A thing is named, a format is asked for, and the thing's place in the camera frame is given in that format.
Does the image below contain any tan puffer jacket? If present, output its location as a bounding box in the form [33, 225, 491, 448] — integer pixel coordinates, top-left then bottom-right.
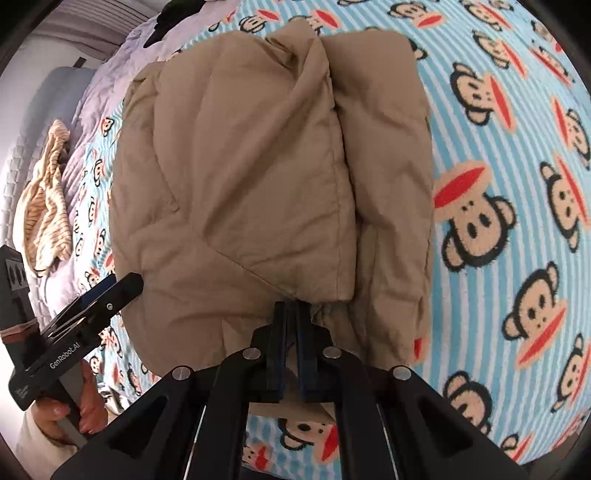
[109, 19, 434, 376]

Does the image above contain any person's left hand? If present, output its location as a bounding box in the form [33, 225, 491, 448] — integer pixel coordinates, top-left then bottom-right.
[34, 359, 110, 437]

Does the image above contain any beige striped cloth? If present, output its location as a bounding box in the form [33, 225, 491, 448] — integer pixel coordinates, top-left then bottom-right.
[13, 119, 73, 276]

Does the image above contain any grey padded headboard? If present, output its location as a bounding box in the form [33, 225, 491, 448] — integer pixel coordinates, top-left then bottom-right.
[1, 67, 95, 246]

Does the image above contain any grey curtain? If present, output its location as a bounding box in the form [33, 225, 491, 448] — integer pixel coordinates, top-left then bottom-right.
[32, 0, 166, 60]

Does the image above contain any black garment on bed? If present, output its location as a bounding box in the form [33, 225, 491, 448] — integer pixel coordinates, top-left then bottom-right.
[143, 0, 206, 48]

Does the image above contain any blue striped monkey blanket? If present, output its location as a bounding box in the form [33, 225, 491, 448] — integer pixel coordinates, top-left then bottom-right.
[87, 1, 590, 474]

